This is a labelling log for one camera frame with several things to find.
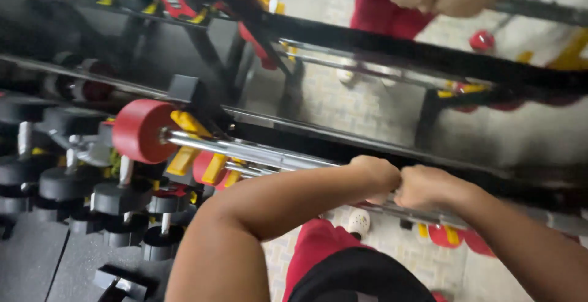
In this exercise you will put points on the person's left fingers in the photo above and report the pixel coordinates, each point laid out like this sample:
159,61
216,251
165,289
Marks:
380,198

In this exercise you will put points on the person's right hand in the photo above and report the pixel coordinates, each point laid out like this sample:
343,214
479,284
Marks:
425,187

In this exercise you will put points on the person's black shirt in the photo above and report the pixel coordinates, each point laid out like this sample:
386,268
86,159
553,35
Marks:
360,276

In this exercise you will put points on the chrome barbell with red plate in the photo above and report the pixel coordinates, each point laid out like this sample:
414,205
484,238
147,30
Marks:
257,151

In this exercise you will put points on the red plates with yellow holders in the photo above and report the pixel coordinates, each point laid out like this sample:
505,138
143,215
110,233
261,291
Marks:
452,237

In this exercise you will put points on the person's white shoe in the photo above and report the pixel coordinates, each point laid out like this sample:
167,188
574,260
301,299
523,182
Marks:
359,222

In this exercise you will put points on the wall mirror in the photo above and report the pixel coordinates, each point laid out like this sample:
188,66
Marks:
367,109

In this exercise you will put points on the racked barbell with red plate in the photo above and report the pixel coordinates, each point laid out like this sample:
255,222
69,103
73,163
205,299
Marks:
212,168

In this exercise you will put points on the person's red shorts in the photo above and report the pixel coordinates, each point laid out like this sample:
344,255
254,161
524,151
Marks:
317,249

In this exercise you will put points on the black metal bracket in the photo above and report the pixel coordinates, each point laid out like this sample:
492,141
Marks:
121,283

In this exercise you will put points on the yellow barbell rack holder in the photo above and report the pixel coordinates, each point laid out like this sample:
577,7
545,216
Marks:
186,148

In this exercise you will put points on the person's right fingers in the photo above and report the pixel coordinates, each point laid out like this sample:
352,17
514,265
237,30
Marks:
403,196

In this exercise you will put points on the rack of black dumbbells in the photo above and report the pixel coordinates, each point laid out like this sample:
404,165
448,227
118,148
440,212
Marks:
69,187

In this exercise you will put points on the person's left hand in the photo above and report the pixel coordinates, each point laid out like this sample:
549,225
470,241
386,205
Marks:
374,175

